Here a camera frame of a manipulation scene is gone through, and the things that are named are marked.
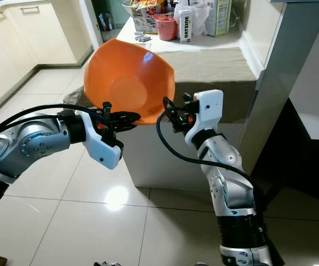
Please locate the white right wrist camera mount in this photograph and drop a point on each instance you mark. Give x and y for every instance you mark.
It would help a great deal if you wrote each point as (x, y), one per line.
(206, 111)

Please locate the white side table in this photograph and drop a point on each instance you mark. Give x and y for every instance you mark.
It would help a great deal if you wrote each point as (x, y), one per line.
(314, 94)

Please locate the white plastic bag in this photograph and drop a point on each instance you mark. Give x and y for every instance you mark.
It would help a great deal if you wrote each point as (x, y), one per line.
(201, 15)

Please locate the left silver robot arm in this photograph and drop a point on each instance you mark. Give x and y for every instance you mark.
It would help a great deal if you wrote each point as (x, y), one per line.
(37, 141)

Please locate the orange plastic bowl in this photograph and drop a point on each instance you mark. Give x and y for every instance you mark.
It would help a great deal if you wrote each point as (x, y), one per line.
(126, 83)

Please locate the white Oatside carton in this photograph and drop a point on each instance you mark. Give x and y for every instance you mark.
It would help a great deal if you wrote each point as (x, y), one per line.
(186, 26)

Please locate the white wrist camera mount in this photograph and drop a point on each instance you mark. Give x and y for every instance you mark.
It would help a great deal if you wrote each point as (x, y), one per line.
(101, 147)
(206, 111)

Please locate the white basket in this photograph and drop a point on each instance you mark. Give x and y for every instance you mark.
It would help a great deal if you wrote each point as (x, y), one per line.
(127, 5)

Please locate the beige tablecloth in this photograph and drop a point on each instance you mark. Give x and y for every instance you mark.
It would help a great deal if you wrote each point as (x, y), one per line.
(209, 69)

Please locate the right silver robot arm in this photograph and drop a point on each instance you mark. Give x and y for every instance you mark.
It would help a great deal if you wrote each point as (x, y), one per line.
(223, 160)

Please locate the red plastic cup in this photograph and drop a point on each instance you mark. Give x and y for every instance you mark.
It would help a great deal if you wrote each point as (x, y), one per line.
(166, 27)

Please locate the grey metal column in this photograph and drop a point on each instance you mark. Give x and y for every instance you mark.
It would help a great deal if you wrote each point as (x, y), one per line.
(281, 66)

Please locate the green white cereal box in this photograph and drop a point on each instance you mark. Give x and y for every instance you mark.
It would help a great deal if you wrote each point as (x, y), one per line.
(219, 16)

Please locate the cream kitchen cabinet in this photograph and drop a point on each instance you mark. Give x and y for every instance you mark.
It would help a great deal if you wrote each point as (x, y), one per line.
(26, 55)

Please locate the white kitchen island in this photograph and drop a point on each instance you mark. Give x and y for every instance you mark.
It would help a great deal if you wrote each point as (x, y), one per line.
(159, 166)

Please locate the glass sliding door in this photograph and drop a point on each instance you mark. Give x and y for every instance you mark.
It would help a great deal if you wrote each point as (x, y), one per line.
(117, 22)

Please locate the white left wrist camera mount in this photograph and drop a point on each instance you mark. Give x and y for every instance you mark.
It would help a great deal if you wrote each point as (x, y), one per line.
(101, 147)

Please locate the colourful snack box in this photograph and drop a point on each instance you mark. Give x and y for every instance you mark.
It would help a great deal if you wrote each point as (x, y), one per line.
(147, 15)

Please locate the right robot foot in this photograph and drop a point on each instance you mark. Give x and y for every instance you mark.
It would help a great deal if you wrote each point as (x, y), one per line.
(201, 264)

